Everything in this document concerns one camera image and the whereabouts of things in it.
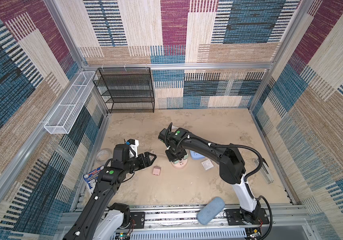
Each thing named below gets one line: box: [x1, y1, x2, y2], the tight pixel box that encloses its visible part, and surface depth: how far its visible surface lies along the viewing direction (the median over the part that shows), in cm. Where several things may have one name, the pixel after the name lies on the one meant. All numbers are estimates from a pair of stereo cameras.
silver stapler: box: [252, 158, 275, 184], surface depth 88 cm
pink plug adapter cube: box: [152, 166, 161, 176], surface depth 90 cm
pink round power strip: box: [171, 158, 188, 169], surface depth 91 cm
